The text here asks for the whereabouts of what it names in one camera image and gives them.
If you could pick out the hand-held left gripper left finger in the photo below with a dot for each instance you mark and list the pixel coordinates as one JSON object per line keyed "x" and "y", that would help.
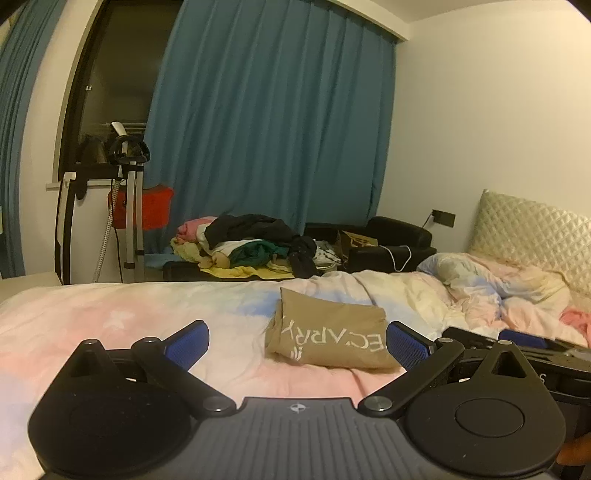
{"x": 187, "y": 344}

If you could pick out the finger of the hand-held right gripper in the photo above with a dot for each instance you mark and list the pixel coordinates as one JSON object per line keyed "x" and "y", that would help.
{"x": 531, "y": 340}
{"x": 471, "y": 337}

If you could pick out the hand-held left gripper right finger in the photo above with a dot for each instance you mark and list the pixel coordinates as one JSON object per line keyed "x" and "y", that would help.
{"x": 408, "y": 345}

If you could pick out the tan printed t-shirt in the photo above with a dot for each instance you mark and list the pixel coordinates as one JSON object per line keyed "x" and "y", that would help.
{"x": 332, "y": 332}

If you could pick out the pile of mixed clothes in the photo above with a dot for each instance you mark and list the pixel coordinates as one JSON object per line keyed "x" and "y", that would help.
{"x": 258, "y": 235}

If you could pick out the person's right hand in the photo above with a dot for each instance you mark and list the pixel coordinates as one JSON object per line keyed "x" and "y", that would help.
{"x": 577, "y": 450}

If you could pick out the pink cloth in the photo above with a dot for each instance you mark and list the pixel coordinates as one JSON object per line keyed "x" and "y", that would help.
{"x": 577, "y": 323}

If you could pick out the pastel tie-dye duvet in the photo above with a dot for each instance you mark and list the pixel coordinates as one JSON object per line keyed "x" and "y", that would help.
{"x": 115, "y": 314}

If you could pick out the quilted beige headboard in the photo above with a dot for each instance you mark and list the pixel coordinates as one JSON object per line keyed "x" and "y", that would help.
{"x": 531, "y": 235}

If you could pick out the black sofa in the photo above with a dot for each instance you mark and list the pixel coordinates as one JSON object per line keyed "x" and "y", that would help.
{"x": 401, "y": 230}

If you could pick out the brown cardboard box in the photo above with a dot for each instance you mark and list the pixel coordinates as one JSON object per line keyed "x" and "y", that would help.
{"x": 358, "y": 241}

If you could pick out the red cloth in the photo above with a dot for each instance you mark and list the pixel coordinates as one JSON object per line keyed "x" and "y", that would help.
{"x": 154, "y": 207}

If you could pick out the standing garment steamer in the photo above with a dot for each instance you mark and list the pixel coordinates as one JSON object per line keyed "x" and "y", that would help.
{"x": 134, "y": 207}

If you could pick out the white upright ironing board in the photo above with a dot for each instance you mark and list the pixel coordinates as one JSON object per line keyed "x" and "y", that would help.
{"x": 62, "y": 221}

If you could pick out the wide blue curtain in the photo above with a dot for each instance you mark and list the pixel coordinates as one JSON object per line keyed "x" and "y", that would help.
{"x": 277, "y": 115}

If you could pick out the narrow blue curtain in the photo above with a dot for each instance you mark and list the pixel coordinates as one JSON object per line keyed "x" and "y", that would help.
{"x": 18, "y": 138}

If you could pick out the dark window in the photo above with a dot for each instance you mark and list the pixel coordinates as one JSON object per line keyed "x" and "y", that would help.
{"x": 124, "y": 69}

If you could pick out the dark wall socket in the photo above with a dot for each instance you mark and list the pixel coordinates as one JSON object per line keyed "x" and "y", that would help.
{"x": 443, "y": 218}

